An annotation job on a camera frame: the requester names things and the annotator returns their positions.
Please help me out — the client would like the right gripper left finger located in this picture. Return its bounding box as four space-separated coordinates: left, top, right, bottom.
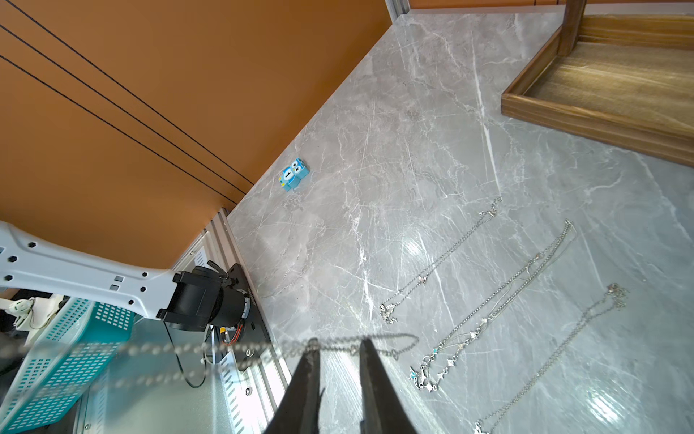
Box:
264 338 323 434

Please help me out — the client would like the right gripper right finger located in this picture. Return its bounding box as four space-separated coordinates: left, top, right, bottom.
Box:
359 338 416 434

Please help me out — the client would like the silver chain necklace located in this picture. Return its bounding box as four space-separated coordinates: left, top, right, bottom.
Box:
378 196 504 326

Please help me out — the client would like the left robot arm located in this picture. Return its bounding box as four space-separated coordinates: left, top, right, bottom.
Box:
1 222 251 332

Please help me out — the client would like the wooden jewelry display stand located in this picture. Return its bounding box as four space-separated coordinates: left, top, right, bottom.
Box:
501 1 693 166

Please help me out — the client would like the teal plastic basket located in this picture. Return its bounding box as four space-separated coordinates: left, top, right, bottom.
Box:
1 298 135 433

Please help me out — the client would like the small blue owl toy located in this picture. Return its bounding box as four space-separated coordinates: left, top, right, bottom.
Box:
278 158 310 191

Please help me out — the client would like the aluminium front rail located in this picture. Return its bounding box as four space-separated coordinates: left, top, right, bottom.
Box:
69 208 294 434

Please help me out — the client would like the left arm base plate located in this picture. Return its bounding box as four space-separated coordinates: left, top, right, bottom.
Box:
211 263 271 372

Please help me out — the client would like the left aluminium corner post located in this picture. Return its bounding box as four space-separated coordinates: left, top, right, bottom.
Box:
385 0 410 23

